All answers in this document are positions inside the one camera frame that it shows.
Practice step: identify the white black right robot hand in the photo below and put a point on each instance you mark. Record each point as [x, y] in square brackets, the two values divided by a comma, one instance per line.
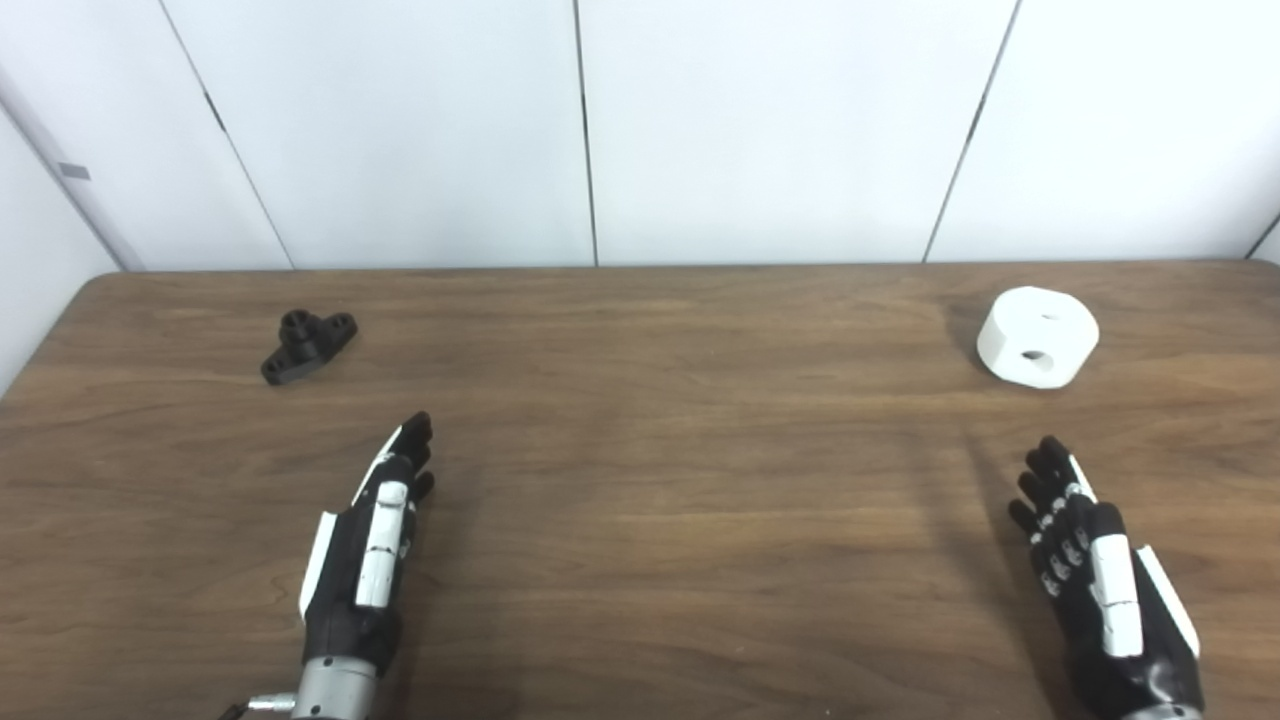
[1120, 620]

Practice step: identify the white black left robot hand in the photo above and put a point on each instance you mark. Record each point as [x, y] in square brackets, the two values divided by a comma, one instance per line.
[340, 600]

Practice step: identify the black flanged holder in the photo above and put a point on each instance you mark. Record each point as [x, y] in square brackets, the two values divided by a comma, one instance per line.
[300, 350]

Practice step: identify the round white piece with holes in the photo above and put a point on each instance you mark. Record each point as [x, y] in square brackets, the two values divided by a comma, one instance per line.
[1020, 325]

